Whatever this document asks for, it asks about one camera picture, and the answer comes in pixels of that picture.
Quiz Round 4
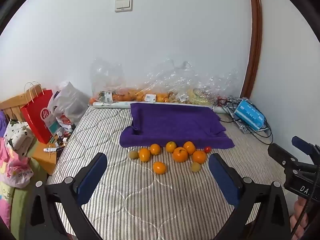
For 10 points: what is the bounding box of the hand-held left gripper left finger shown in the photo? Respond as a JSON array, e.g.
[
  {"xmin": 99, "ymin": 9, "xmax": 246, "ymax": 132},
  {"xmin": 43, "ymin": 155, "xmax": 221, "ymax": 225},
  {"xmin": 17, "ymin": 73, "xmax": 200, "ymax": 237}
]
[{"xmin": 25, "ymin": 152, "xmax": 108, "ymax": 240}]

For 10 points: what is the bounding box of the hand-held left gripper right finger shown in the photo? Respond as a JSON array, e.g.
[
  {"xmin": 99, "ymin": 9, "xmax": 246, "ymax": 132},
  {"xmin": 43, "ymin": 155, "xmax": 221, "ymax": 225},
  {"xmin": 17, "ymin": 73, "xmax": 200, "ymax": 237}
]
[{"xmin": 209, "ymin": 152, "xmax": 292, "ymax": 240}]

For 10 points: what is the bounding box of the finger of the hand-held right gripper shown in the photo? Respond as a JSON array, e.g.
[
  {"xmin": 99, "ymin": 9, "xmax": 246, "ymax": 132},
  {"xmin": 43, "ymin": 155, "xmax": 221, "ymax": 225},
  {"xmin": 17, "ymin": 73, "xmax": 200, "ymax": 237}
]
[
  {"xmin": 292, "ymin": 136, "xmax": 320, "ymax": 155},
  {"xmin": 268, "ymin": 143, "xmax": 298, "ymax": 167}
]

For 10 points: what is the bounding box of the small round orange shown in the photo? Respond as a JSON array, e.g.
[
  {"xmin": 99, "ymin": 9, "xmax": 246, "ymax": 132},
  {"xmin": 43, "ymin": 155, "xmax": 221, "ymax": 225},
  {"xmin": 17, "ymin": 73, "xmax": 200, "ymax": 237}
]
[{"xmin": 192, "ymin": 150, "xmax": 207, "ymax": 164}]

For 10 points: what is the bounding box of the oval orange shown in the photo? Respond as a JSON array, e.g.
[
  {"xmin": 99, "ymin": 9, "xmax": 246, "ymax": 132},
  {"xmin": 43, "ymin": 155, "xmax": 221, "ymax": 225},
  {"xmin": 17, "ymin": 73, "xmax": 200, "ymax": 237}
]
[{"xmin": 153, "ymin": 161, "xmax": 167, "ymax": 175}]

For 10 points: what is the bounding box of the person's right hand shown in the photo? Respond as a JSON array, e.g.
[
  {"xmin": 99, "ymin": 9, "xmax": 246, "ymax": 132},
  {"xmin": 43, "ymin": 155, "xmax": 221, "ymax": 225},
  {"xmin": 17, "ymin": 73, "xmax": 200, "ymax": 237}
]
[{"xmin": 290, "ymin": 197, "xmax": 310, "ymax": 240}]

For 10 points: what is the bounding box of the wooden nightstand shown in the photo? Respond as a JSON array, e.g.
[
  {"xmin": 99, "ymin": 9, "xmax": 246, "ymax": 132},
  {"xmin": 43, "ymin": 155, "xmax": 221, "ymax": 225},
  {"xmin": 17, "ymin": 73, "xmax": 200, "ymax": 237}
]
[{"xmin": 30, "ymin": 135, "xmax": 66, "ymax": 176}]

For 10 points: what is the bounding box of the cluster of small bottles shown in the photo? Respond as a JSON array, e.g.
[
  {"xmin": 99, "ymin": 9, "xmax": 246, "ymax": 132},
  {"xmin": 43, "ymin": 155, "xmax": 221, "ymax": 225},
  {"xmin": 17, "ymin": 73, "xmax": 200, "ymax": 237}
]
[{"xmin": 49, "ymin": 127, "xmax": 75, "ymax": 148}]

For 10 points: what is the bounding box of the striped quilted mattress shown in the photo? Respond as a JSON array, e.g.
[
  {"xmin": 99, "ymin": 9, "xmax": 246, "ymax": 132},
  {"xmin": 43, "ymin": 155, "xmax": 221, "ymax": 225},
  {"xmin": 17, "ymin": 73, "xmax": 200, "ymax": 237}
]
[{"xmin": 47, "ymin": 105, "xmax": 298, "ymax": 240}]

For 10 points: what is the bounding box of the green cloth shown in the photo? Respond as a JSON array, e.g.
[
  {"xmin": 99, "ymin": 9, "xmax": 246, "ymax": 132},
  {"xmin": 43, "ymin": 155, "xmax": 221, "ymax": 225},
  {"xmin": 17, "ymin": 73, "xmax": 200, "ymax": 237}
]
[{"xmin": 0, "ymin": 152, "xmax": 48, "ymax": 233}]

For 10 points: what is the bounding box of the purple towel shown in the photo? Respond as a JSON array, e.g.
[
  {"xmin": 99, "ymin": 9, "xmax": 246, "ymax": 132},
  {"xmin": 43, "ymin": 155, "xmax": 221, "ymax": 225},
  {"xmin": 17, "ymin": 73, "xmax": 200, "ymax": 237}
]
[{"xmin": 119, "ymin": 102, "xmax": 235, "ymax": 149}]

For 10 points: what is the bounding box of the pink printed blanket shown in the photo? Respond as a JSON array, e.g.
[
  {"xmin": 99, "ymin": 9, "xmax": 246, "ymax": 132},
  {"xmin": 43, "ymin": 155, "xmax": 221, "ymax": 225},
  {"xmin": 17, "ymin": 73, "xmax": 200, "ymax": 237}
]
[{"xmin": 0, "ymin": 137, "xmax": 34, "ymax": 228}]

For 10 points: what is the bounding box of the white paper roll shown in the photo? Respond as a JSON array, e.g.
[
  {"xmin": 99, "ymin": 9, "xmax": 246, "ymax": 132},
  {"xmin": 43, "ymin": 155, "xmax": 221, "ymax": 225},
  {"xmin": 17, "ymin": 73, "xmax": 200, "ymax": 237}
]
[{"xmin": 93, "ymin": 101, "xmax": 227, "ymax": 114}]

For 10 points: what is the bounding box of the white plastic bag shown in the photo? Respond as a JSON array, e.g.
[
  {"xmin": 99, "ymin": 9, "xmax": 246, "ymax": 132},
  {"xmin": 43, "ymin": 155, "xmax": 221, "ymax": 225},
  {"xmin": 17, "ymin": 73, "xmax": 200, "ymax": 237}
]
[{"xmin": 47, "ymin": 81, "xmax": 90, "ymax": 135}]

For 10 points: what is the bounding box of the red paper bag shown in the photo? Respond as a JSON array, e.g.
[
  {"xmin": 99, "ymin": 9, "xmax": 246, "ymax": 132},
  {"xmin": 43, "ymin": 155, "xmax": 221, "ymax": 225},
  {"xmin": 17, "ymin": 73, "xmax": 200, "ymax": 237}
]
[{"xmin": 21, "ymin": 81, "xmax": 54, "ymax": 145}]

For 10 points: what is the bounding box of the white printed cloth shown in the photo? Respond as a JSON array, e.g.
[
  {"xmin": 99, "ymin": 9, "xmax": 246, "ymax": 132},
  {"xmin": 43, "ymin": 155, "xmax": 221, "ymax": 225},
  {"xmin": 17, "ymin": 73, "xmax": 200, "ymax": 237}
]
[{"xmin": 3, "ymin": 120, "xmax": 35, "ymax": 157}]

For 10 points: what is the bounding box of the clear bag of yellow fruit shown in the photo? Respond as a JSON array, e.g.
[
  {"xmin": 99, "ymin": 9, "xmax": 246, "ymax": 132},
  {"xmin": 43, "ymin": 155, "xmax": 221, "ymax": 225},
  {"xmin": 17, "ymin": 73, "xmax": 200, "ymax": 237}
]
[{"xmin": 172, "ymin": 61, "xmax": 242, "ymax": 105}]

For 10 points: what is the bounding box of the wooden headboard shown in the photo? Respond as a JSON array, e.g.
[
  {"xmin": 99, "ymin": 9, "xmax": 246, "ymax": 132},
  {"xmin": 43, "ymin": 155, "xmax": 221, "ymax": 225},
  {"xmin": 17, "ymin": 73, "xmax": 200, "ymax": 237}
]
[{"xmin": 0, "ymin": 84, "xmax": 43, "ymax": 122}]

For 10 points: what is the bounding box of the thin black cable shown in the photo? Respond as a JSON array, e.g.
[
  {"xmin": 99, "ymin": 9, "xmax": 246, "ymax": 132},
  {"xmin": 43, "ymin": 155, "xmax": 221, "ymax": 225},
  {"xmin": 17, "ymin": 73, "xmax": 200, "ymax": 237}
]
[{"xmin": 247, "ymin": 119, "xmax": 273, "ymax": 145}]

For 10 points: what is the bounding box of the black braided cable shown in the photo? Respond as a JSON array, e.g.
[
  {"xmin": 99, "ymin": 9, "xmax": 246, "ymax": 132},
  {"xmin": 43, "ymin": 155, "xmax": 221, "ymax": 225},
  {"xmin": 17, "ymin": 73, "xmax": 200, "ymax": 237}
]
[{"xmin": 292, "ymin": 192, "xmax": 314, "ymax": 238}]

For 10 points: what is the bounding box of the brown wooden door frame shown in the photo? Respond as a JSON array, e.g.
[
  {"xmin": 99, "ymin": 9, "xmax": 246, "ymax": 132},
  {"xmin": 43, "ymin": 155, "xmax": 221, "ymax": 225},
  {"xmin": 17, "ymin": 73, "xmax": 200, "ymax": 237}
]
[{"xmin": 240, "ymin": 0, "xmax": 263, "ymax": 103}]

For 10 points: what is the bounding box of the white light switch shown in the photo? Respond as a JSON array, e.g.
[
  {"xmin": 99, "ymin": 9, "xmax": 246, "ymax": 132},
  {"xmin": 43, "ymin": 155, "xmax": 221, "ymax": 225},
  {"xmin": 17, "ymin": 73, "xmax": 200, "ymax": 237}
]
[{"xmin": 115, "ymin": 0, "xmax": 133, "ymax": 13}]

